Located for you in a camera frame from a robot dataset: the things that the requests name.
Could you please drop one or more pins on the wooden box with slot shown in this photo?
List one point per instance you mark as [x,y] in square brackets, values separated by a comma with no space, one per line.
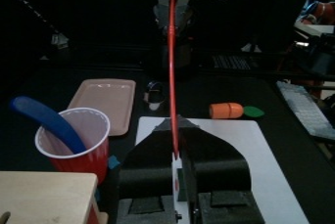
[43,198]

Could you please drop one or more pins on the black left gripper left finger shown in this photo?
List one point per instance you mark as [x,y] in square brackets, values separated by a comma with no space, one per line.
[146,166]

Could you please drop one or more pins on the white cutting board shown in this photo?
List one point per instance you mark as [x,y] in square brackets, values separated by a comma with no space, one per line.
[261,169]

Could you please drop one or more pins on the blue tape piece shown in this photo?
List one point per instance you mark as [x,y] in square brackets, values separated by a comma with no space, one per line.
[113,162]

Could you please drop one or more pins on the blue plastic utensil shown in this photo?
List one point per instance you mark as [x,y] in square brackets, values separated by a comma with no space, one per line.
[43,113]

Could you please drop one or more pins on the red plastic cup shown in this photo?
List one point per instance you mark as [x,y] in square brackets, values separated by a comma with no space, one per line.
[87,166]

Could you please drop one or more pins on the pink rectangular tray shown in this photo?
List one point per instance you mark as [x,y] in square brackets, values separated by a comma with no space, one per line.
[106,100]

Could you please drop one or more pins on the black keyboard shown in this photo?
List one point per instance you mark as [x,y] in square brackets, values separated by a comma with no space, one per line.
[230,62]

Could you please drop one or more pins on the orange toy carrot body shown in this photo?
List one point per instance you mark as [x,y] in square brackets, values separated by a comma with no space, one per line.
[224,110]

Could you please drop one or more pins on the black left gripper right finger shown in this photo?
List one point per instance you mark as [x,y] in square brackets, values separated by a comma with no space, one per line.
[217,169]

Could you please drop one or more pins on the metal frame clamp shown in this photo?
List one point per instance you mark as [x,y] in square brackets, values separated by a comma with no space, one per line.
[59,40]

